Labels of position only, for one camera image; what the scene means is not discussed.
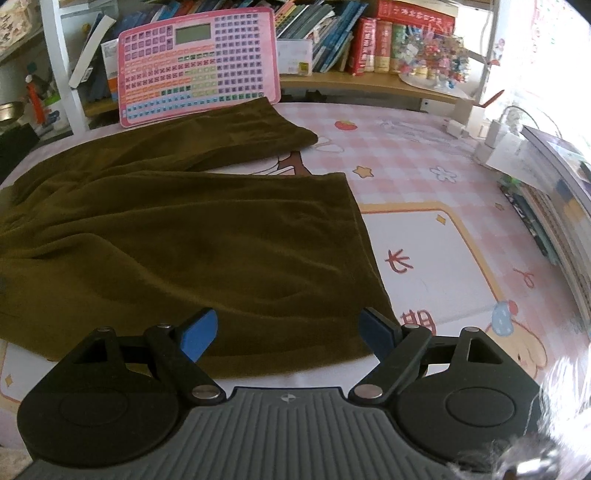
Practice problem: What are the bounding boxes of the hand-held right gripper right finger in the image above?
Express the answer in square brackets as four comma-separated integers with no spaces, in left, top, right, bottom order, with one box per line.
[347,307,512,408]

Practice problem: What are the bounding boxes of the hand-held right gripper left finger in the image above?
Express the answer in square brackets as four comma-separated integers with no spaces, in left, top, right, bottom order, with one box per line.
[54,308,227,407]

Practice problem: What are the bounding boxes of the olive green pants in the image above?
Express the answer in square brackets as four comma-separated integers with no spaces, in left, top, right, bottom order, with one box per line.
[0,97,400,371]

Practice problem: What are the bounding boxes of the pink checked cartoon desk mat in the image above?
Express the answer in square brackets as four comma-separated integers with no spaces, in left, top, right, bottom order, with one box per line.
[0,99,591,455]

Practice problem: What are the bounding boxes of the white fluffy fur trim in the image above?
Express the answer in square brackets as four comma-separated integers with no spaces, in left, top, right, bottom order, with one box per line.
[448,342,591,480]

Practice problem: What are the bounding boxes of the stack of textbooks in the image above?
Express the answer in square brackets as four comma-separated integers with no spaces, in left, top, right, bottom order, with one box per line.
[498,124,591,326]

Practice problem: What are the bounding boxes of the white paper sheet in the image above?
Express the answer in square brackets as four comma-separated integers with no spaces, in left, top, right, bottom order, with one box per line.
[487,137,533,182]

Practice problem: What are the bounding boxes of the white power adapter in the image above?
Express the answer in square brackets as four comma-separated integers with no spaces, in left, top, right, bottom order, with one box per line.
[475,118,509,164]

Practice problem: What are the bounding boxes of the black case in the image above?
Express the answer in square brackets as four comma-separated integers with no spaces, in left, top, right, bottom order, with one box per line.
[0,124,40,182]

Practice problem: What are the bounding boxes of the white cup with green lid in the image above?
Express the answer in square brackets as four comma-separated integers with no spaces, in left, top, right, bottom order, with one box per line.
[43,95,64,135]

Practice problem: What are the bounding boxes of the white orange booklet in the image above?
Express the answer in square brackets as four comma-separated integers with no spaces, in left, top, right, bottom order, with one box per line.
[100,39,122,105]

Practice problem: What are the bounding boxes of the pink learning tablet toy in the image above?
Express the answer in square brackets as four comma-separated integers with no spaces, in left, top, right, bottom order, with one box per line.
[116,6,283,129]

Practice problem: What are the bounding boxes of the colourful figurine display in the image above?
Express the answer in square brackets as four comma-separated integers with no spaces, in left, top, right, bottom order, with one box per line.
[398,28,472,92]

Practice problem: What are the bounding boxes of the red tassel ornament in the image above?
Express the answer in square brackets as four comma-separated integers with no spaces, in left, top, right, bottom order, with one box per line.
[25,74,47,126]

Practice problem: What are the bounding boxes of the green spined book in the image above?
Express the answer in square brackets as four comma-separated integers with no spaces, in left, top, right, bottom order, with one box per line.
[390,23,408,75]

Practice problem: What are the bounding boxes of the red white spined book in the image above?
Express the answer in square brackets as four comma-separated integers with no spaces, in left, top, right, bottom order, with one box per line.
[374,21,394,75]

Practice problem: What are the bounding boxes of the red thick dictionary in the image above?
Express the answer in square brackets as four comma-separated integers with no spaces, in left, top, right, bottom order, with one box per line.
[348,17,378,75]

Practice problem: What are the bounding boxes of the white card envelope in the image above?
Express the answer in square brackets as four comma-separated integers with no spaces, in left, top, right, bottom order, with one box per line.
[276,38,314,77]

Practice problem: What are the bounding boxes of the brass bowl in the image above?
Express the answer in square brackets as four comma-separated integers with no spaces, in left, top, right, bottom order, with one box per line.
[0,102,27,126]

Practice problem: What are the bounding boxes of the white wooden bookshelf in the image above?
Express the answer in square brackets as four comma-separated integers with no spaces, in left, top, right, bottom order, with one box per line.
[0,0,503,136]

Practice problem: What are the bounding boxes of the row of colourful books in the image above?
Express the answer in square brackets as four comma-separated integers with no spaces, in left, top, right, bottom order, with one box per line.
[78,0,370,103]

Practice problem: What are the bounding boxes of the white leaning book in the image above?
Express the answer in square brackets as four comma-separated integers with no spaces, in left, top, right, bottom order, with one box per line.
[68,13,117,89]

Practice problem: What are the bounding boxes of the red hardcover book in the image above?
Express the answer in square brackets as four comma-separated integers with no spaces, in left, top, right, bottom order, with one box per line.
[376,0,459,36]

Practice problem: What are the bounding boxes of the white cable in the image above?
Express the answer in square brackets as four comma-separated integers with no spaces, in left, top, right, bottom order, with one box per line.
[502,106,565,140]

